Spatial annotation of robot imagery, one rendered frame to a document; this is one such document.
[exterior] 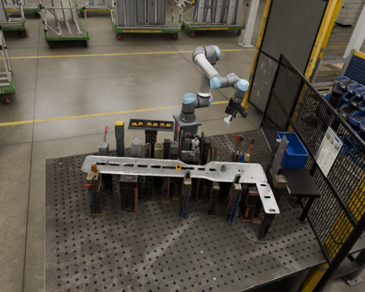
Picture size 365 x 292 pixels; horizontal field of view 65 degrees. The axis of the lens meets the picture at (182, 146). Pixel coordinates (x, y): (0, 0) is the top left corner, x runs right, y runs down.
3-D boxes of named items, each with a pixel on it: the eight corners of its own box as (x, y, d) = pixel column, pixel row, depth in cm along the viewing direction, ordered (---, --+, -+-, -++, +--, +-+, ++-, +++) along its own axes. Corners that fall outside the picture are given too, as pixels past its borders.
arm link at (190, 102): (179, 106, 256) (180, 92, 248) (192, 105, 261) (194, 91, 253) (184, 113, 247) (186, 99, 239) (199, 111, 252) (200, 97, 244)
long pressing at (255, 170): (79, 174, 205) (78, 172, 205) (86, 155, 224) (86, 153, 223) (268, 184, 214) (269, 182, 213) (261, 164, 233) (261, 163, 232)
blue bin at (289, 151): (283, 167, 225) (288, 154, 218) (272, 144, 250) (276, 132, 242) (303, 168, 227) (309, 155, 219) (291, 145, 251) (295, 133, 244)
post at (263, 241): (258, 244, 205) (269, 216, 188) (254, 231, 214) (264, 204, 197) (267, 244, 205) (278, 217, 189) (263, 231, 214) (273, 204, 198)
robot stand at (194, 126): (170, 149, 287) (172, 114, 264) (189, 146, 294) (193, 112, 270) (176, 162, 272) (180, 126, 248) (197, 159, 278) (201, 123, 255)
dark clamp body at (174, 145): (165, 184, 247) (168, 148, 224) (165, 174, 257) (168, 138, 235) (178, 185, 247) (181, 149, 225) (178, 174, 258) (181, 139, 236)
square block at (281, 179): (264, 215, 227) (277, 182, 206) (262, 207, 234) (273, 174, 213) (274, 215, 228) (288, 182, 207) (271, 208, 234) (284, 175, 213)
